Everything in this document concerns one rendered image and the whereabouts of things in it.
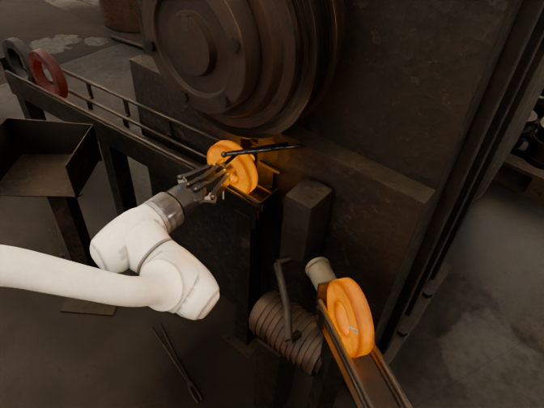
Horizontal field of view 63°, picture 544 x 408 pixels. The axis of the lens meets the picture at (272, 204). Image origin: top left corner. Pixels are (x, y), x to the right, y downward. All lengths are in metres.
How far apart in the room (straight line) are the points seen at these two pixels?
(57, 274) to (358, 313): 0.52
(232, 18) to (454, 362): 1.44
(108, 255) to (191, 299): 0.19
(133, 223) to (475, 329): 1.41
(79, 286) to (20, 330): 1.12
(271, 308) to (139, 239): 0.38
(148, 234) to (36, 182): 0.60
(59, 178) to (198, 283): 0.70
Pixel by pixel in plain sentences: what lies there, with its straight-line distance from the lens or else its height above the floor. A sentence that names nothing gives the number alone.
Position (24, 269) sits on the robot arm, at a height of 0.93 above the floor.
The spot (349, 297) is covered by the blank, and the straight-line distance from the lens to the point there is 0.87.
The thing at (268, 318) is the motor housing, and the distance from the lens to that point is 1.14.
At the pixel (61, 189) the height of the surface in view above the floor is 0.60.
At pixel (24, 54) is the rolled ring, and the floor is 0.73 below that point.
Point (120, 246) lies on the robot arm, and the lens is 0.96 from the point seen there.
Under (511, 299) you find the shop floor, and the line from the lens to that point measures 2.12.
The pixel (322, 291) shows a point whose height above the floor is 0.70.
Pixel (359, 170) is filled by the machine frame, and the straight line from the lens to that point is 1.01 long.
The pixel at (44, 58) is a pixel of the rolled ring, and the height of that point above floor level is 0.77.
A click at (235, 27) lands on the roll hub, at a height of 1.18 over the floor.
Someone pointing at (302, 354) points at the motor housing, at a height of 0.51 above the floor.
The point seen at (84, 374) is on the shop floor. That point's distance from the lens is 1.73.
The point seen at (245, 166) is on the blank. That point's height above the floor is 0.80.
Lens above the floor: 1.48
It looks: 43 degrees down
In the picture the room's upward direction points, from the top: 4 degrees clockwise
